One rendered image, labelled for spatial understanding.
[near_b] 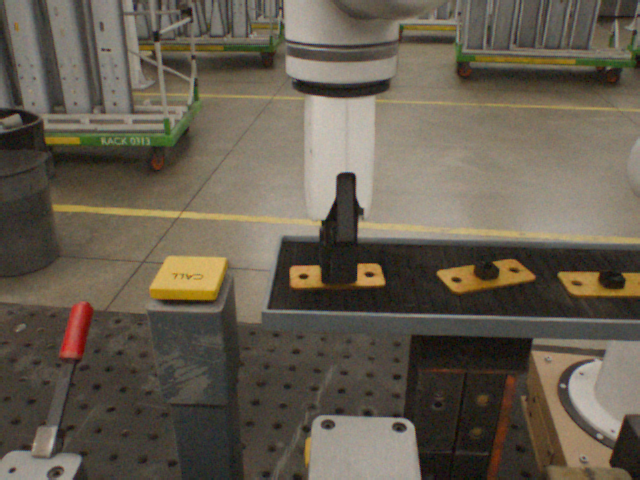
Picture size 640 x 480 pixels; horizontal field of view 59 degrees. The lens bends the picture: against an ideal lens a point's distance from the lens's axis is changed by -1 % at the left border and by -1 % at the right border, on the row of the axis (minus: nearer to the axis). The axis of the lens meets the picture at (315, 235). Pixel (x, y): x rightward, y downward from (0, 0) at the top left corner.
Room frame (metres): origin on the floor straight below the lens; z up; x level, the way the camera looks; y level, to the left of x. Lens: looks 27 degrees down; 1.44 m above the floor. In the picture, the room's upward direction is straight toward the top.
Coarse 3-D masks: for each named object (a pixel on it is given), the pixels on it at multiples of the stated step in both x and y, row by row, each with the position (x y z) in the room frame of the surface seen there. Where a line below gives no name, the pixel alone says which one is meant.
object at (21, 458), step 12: (12, 456) 0.33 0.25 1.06; (24, 456) 0.33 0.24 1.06; (60, 456) 0.33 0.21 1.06; (72, 456) 0.33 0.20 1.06; (0, 468) 0.32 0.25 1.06; (12, 468) 0.32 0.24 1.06; (24, 468) 0.32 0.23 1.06; (36, 468) 0.32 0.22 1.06; (48, 468) 0.32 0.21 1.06; (60, 468) 0.32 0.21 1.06; (72, 468) 0.32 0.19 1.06; (84, 468) 0.33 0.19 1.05
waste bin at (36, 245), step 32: (0, 128) 2.52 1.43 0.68; (32, 128) 2.45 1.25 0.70; (0, 160) 2.32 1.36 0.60; (32, 160) 2.43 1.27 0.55; (0, 192) 2.33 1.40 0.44; (32, 192) 2.42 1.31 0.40; (0, 224) 2.32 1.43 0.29; (32, 224) 2.40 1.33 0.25; (0, 256) 2.32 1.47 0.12; (32, 256) 2.38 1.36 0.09
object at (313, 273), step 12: (360, 264) 0.47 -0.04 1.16; (372, 264) 0.47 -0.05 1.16; (312, 276) 0.44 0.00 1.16; (360, 276) 0.44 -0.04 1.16; (300, 288) 0.43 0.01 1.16; (312, 288) 0.43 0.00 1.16; (324, 288) 0.43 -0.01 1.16; (336, 288) 0.43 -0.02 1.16; (348, 288) 0.43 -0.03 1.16; (360, 288) 0.43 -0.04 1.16
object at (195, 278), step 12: (168, 264) 0.47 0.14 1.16; (180, 264) 0.47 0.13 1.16; (192, 264) 0.47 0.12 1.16; (204, 264) 0.47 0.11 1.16; (216, 264) 0.47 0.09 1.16; (156, 276) 0.45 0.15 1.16; (168, 276) 0.45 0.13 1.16; (180, 276) 0.45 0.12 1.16; (192, 276) 0.45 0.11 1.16; (204, 276) 0.45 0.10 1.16; (216, 276) 0.45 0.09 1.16; (156, 288) 0.43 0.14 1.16; (168, 288) 0.43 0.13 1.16; (180, 288) 0.43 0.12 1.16; (192, 288) 0.43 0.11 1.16; (204, 288) 0.43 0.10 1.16; (216, 288) 0.43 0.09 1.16
